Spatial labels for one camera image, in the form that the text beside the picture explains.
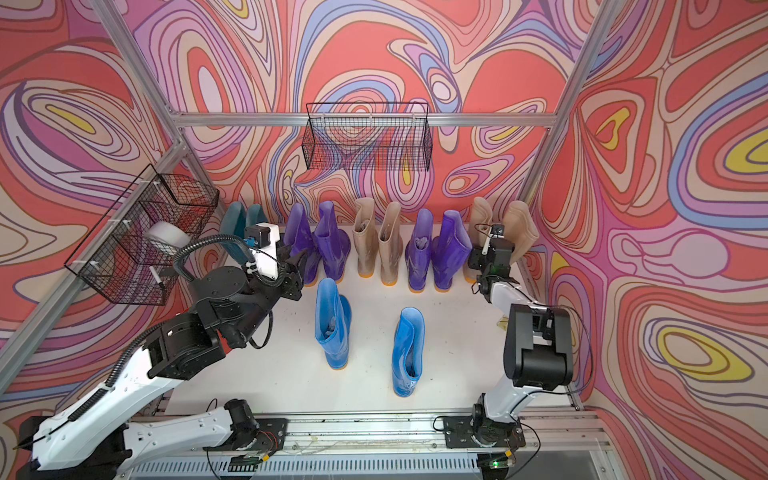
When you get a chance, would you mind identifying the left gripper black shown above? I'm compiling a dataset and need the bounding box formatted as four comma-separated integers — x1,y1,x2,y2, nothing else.
225,243,309,348

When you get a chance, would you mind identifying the beige rain boot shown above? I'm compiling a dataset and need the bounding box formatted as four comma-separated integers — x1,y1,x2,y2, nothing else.
378,201,403,286
353,198,378,278
463,197,493,283
502,200,540,264

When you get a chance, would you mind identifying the purple rain boot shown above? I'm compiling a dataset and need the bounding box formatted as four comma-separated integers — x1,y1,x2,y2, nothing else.
284,204,321,285
432,210,473,292
405,209,434,293
313,201,351,282

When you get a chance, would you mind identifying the teal rain boot yellow sole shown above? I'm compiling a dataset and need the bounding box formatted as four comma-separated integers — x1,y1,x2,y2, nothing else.
219,201,247,265

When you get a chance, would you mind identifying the blue rain boot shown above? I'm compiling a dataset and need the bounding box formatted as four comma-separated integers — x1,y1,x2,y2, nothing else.
392,307,426,397
315,278,352,370

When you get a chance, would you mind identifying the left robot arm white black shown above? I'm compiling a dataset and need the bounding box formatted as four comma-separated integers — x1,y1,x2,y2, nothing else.
17,247,306,479

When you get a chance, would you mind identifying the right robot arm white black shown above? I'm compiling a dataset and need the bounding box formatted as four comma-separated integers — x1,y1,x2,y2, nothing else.
468,235,574,448

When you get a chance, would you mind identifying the grey tape roll in basket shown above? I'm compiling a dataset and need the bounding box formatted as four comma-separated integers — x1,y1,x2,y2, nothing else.
144,221,191,255

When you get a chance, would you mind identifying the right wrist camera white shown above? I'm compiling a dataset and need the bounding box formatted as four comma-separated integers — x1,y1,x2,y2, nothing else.
475,223,504,250

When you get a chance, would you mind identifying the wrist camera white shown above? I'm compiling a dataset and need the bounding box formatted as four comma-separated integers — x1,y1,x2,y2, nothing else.
475,223,504,250
245,223,280,281

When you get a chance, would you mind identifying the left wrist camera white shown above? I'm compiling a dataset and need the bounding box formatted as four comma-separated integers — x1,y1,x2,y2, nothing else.
245,223,280,281

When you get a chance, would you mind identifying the black wire basket left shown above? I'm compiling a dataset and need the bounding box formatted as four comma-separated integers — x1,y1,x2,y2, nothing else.
64,166,219,306

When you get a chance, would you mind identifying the black wire basket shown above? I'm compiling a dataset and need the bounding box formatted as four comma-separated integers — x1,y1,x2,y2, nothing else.
64,166,219,306
301,100,433,173

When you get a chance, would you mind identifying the black wire basket back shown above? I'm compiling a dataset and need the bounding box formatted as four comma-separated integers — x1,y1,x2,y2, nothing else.
301,100,433,173

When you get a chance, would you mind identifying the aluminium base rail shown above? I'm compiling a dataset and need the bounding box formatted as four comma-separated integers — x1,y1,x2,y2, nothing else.
118,408,627,479

